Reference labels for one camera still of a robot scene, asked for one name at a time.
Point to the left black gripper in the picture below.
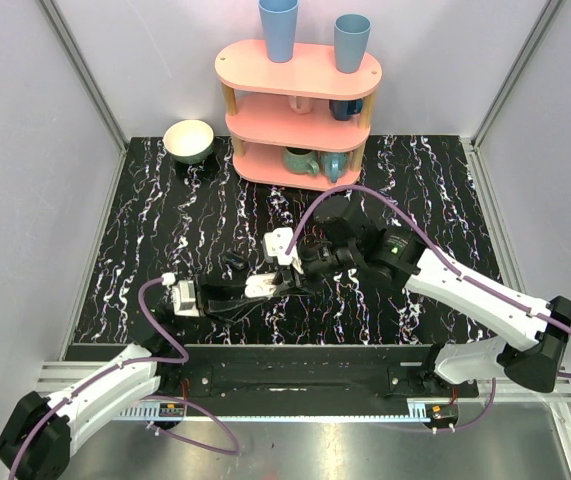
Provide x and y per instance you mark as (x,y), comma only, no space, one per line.
(203,297)

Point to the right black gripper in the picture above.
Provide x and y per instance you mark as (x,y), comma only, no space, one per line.
(291,282)

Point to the white oval charging case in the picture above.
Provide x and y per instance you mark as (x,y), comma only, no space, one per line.
(260,286)

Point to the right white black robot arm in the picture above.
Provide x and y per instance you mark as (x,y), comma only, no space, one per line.
(530,334)

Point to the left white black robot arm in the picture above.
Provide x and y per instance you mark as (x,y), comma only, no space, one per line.
(155,375)

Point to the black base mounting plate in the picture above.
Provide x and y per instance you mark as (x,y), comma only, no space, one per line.
(394,371)

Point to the green speckled ceramic mug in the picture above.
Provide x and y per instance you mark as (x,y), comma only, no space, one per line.
(301,161)

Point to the blue butterfly ceramic mug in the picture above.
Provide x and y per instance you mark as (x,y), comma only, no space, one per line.
(334,164)

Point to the pink three-tier wooden shelf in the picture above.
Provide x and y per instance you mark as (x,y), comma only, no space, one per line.
(262,125)

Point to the green white ceramic bowl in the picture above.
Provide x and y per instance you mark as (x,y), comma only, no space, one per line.
(189,142)

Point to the pink ceramic mug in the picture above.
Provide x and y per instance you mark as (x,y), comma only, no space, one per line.
(300,105)

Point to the dark blue ceramic mug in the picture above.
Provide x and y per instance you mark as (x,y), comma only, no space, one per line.
(343,110)

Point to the grey blue tall cup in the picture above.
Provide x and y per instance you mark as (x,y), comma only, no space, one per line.
(351,35)

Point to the light blue tall cup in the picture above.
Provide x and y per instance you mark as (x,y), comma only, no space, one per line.
(279,20)

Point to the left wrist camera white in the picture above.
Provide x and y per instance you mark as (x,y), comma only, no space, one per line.
(183,295)

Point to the left aluminium corner post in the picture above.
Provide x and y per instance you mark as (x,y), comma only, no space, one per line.
(69,45)

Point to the aluminium corner post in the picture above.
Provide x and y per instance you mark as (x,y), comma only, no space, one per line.
(69,45)
(534,39)

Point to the right aluminium corner post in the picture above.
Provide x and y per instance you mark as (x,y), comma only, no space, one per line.
(534,39)

